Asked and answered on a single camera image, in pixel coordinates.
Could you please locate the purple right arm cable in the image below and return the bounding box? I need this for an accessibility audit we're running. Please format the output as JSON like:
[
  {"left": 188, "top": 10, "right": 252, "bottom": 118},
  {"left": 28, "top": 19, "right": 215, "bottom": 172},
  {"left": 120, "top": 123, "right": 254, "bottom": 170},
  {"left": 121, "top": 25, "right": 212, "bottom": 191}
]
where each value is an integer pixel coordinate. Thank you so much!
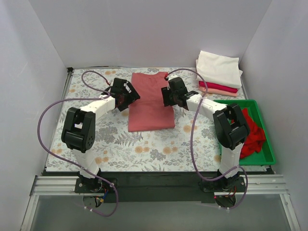
[{"left": 163, "top": 68, "right": 249, "bottom": 213}]

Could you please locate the crumpled red t shirt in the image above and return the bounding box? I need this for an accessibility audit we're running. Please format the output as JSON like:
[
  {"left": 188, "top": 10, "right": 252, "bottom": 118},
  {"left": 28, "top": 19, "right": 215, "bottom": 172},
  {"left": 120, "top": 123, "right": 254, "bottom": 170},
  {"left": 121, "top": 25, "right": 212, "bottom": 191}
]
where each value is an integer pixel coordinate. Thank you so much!
[{"left": 240, "top": 108, "right": 266, "bottom": 159}]

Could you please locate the folded light pink t shirt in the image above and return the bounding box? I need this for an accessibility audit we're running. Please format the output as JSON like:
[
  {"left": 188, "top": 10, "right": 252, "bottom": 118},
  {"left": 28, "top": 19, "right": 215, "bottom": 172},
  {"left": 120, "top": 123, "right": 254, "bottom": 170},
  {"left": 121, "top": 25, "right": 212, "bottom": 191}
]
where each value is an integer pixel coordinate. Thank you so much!
[{"left": 207, "top": 88, "right": 238, "bottom": 97}]

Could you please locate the aluminium frame rail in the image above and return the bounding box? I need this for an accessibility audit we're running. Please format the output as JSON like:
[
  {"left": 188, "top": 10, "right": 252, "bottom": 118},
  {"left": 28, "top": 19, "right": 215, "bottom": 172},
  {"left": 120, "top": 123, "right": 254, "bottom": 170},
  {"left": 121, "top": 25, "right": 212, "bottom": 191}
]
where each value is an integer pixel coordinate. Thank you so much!
[{"left": 21, "top": 172, "right": 300, "bottom": 231}]

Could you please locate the folded white t shirt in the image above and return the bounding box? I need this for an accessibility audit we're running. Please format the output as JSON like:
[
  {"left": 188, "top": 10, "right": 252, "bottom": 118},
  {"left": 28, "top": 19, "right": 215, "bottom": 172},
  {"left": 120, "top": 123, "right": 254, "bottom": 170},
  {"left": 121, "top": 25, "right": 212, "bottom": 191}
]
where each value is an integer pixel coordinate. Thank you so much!
[{"left": 196, "top": 51, "right": 243, "bottom": 89}]

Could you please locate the green plastic tray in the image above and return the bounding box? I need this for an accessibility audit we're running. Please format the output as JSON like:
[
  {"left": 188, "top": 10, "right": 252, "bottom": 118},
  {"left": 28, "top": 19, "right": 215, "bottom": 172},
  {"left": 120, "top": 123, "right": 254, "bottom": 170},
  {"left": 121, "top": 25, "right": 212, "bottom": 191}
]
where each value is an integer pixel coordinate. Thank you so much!
[{"left": 216, "top": 100, "right": 276, "bottom": 166}]

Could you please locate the folded magenta t shirt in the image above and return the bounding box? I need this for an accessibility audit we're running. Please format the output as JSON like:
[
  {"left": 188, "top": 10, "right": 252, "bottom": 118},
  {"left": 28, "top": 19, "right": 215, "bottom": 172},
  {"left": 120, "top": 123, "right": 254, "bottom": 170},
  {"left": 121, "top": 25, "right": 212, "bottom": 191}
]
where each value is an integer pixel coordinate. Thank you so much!
[{"left": 206, "top": 82, "right": 238, "bottom": 93}]

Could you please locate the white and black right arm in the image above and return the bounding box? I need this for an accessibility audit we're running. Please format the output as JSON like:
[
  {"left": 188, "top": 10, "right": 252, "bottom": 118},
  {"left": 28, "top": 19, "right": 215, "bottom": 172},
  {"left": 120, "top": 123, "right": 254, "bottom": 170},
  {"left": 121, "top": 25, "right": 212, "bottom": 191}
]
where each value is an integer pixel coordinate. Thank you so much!
[{"left": 161, "top": 76, "right": 250, "bottom": 191}]

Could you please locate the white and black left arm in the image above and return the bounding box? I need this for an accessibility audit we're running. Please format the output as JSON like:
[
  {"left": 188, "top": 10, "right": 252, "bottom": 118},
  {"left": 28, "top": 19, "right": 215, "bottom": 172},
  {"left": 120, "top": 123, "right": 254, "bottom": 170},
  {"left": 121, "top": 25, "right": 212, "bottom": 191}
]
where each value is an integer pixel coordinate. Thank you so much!
[{"left": 61, "top": 78, "right": 141, "bottom": 193}]

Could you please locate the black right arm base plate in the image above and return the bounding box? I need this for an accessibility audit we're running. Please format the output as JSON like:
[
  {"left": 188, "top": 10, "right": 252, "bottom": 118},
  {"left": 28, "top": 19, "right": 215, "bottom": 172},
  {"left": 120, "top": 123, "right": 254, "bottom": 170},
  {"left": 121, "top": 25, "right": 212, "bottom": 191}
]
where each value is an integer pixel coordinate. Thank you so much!
[{"left": 199, "top": 175, "right": 245, "bottom": 192}]

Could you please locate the floral patterned table mat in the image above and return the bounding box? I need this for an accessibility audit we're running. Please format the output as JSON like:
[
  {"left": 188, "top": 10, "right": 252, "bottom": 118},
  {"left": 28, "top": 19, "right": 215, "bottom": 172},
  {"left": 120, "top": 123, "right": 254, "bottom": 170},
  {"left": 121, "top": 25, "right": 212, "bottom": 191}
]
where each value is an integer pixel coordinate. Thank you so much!
[{"left": 45, "top": 67, "right": 248, "bottom": 172}]

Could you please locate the dusty pink t shirt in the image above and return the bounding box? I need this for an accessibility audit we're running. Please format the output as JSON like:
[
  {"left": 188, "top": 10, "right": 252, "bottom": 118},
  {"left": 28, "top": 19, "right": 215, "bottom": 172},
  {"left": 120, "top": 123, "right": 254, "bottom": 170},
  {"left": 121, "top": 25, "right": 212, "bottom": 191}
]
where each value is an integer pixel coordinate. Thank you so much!
[{"left": 128, "top": 72, "right": 175, "bottom": 132}]

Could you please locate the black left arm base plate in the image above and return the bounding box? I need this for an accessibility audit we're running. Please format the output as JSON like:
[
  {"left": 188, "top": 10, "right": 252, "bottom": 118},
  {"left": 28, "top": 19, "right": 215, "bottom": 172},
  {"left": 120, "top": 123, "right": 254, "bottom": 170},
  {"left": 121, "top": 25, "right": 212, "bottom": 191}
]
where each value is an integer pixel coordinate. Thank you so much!
[{"left": 74, "top": 178, "right": 117, "bottom": 193}]

